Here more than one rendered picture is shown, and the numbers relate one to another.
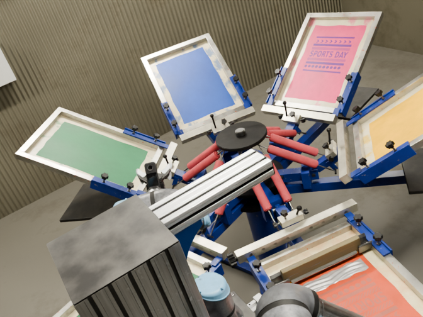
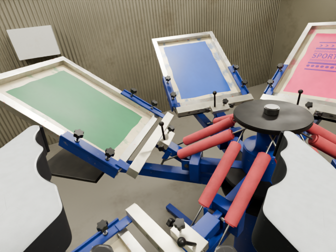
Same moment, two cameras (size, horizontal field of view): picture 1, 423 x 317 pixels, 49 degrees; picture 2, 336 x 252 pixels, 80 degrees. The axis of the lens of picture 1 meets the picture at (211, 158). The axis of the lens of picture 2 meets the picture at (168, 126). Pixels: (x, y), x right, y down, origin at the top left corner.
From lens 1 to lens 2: 1.90 m
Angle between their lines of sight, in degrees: 3
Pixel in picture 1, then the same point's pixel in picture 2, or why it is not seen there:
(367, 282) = not seen: outside the picture
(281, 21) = (237, 61)
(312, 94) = (319, 91)
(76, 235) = not seen: outside the picture
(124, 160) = (114, 120)
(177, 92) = (178, 71)
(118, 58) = (134, 59)
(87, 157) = (71, 108)
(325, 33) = (329, 39)
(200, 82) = (200, 66)
